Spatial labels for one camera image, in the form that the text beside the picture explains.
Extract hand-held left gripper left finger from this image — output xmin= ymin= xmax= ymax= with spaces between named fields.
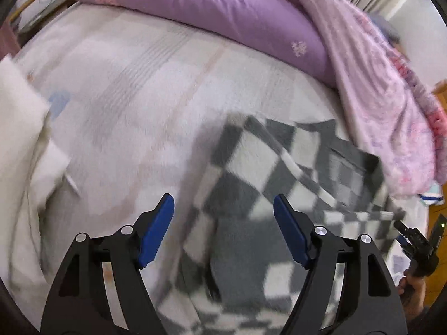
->
xmin=40 ymin=193 xmax=175 ymax=335

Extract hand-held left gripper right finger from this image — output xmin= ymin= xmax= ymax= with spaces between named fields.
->
xmin=273 ymin=193 xmax=409 ymax=335

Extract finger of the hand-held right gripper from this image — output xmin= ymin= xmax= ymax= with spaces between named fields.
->
xmin=394 ymin=220 xmax=425 ymax=250

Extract grey white checkered fleece garment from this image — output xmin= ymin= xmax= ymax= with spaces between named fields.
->
xmin=154 ymin=112 xmax=407 ymax=335

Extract person's right hand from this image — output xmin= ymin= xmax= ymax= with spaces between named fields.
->
xmin=398 ymin=268 xmax=429 ymax=318

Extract blue white striped cloth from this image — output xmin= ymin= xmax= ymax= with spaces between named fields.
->
xmin=420 ymin=184 xmax=445 ymax=206

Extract pink floral blanket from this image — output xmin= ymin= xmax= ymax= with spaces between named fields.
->
xmin=286 ymin=0 xmax=447 ymax=198

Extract wooden cabinet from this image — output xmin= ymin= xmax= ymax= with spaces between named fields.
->
xmin=430 ymin=80 xmax=447 ymax=114

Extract purple snowflake quilt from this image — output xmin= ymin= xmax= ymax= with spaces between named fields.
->
xmin=77 ymin=0 xmax=337 ymax=88

